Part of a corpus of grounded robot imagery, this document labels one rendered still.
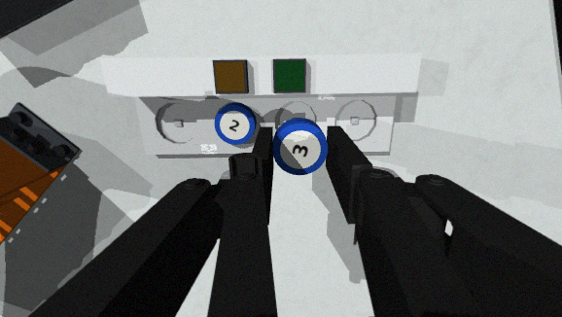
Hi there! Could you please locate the blue screw cap with number 2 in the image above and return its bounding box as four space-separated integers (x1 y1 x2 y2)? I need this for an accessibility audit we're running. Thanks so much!
214 102 257 145

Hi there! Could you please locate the blue screw cap numbered 3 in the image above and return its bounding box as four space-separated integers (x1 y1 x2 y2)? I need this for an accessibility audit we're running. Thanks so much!
273 118 328 175

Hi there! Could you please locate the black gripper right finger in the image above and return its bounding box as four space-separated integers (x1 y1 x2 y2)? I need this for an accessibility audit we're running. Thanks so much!
326 125 562 317

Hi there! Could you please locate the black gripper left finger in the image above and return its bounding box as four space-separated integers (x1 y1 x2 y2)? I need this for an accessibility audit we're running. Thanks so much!
28 126 278 317

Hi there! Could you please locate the orange tube rack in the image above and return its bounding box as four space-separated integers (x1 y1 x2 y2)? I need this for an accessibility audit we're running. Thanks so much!
0 139 69 245

